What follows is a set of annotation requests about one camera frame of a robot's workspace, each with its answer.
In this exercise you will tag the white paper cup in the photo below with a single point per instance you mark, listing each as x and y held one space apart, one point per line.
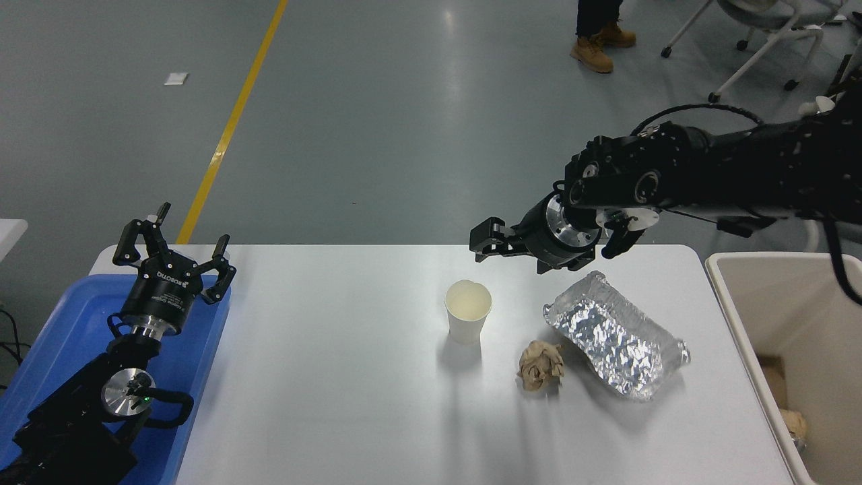
467 316

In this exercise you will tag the grey mesh office chair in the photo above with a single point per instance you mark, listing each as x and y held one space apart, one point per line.
818 104

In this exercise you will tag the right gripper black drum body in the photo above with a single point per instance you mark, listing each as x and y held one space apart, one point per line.
535 236

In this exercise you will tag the brown cardboard piece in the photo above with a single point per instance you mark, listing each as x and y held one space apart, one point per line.
773 380

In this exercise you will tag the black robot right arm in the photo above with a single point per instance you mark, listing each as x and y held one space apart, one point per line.
741 168

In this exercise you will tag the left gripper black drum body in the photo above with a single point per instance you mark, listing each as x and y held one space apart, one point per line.
165 289

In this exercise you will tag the white office chair with castors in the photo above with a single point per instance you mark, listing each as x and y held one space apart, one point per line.
774 34

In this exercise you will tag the silver foil tray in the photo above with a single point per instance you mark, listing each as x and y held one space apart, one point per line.
613 337

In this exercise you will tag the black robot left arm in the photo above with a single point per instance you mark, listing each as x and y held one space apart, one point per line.
74 417

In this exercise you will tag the blue plastic tray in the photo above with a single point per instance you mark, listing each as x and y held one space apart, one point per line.
74 316

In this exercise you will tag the large pale plastic bin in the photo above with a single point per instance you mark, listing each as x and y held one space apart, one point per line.
774 296

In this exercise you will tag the person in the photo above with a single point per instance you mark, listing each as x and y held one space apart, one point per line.
592 40

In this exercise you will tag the small white table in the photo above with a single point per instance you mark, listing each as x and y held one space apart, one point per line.
10 232

